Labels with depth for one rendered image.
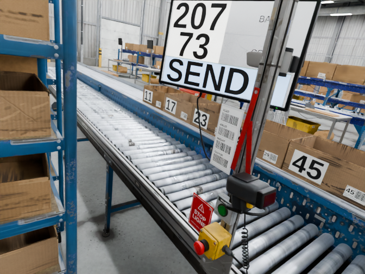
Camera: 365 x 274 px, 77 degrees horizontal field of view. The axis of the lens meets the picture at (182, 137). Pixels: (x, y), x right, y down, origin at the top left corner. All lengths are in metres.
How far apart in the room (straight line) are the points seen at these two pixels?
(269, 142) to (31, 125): 1.08
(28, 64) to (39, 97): 0.98
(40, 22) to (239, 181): 0.56
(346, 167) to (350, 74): 4.83
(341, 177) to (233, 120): 0.66
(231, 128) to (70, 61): 0.44
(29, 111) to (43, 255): 0.41
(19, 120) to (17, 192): 0.17
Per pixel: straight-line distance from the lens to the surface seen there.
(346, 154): 1.49
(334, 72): 6.07
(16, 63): 1.57
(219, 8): 0.85
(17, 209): 0.68
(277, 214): 1.19
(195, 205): 0.84
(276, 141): 1.30
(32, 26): 0.57
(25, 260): 0.80
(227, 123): 0.69
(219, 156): 0.72
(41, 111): 0.60
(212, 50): 0.82
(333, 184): 1.22
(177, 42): 0.90
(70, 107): 0.56
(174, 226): 1.02
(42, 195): 0.67
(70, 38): 0.54
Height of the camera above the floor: 1.35
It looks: 19 degrees down
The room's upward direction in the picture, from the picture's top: 9 degrees clockwise
